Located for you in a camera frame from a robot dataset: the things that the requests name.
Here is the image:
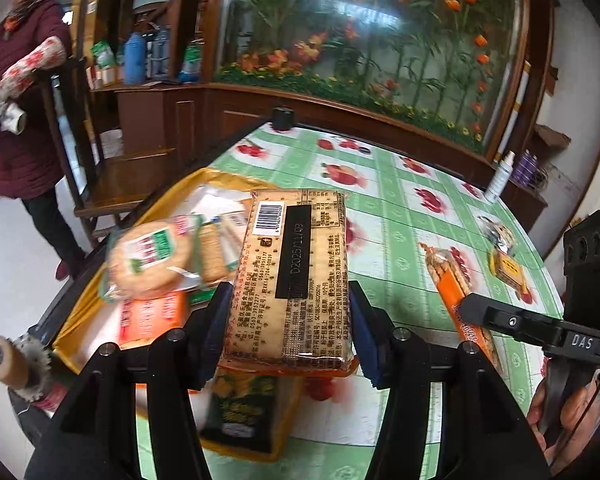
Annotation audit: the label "yellow egg yolk biscuit pack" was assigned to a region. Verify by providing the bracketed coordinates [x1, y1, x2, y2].
[488, 248, 528, 295]

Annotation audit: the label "orange soda cracker pack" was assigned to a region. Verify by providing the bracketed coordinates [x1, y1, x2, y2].
[118, 292, 188, 349]

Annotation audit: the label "small tan cracker pack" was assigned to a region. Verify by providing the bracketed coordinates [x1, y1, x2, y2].
[419, 242, 503, 374]

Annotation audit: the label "dark green cracker packet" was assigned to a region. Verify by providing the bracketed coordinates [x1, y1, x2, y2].
[200, 370, 278, 453]

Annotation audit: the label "round cracker pack green label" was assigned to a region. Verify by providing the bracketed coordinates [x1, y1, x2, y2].
[98, 214, 202, 302]

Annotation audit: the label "large orange-edged cracker pack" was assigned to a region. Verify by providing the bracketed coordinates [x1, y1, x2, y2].
[220, 188, 358, 378]

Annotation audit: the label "blue white cracker pack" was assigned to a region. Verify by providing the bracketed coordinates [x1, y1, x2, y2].
[198, 210, 248, 287]

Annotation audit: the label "person's right hand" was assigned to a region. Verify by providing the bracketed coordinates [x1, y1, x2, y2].
[527, 379, 600, 476]

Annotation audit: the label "yellow cardboard tray box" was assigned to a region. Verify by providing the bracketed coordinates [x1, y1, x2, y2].
[52, 168, 304, 463]

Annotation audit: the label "white spray bottle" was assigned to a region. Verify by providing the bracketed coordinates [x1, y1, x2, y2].
[483, 151, 515, 204]

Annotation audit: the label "purple bottles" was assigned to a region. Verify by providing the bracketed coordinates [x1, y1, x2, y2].
[512, 150, 538, 188]

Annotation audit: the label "wooden chair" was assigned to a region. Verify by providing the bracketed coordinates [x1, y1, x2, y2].
[34, 58, 178, 247]

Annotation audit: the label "woman in maroon coat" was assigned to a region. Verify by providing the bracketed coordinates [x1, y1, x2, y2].
[0, 0, 85, 281]

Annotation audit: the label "floral glass panel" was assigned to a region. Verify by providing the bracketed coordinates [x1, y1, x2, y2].
[215, 0, 520, 154]

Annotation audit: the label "blue thermos jug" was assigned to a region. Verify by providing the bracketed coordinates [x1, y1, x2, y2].
[123, 32, 146, 86]

